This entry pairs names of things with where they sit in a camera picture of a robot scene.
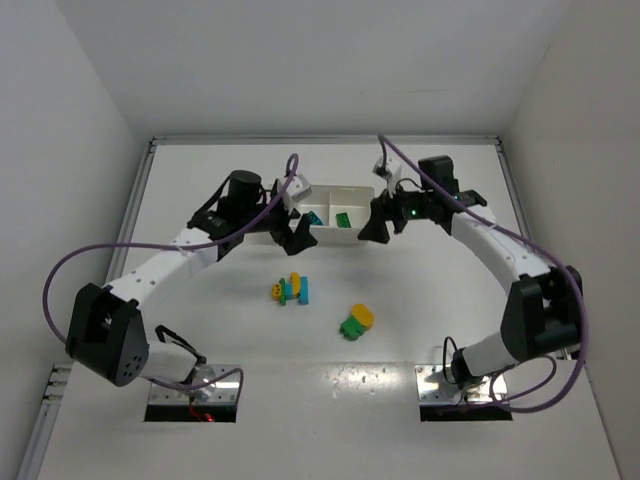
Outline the yellow arch lego brick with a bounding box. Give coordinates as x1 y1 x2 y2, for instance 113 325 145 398
290 272 301 297

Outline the green rectangular lego brick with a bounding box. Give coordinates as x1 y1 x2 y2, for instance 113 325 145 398
336 212 352 229

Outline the yellow face lego piece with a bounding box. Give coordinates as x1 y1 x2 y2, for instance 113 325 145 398
271 284 282 301

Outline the blue rectangular lego brick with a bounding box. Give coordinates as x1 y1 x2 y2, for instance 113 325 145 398
298 276 310 305

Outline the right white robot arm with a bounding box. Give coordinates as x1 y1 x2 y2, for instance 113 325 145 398
358 156 581 388

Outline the blue curved lego brick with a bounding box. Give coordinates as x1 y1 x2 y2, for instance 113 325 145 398
307 211 323 226

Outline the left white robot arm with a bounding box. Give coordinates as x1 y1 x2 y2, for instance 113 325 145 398
65 170 317 391

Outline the yellow curved lego brick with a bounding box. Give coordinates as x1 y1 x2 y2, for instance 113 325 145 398
351 304 375 330

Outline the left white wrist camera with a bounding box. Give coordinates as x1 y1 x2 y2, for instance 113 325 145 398
282 174 312 212

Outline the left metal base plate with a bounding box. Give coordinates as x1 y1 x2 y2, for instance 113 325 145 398
147 364 244 408

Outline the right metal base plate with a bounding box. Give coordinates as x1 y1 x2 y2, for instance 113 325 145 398
416 363 512 409

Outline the metal base plate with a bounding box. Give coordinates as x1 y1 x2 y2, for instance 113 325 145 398
147 364 244 408
416 363 512 409

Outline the white three-compartment tray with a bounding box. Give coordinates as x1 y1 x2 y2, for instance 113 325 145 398
244 184 376 249

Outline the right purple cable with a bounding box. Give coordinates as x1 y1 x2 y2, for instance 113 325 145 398
375 132 586 412

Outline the small green lego brick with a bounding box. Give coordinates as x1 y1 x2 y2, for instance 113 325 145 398
339 316 366 341

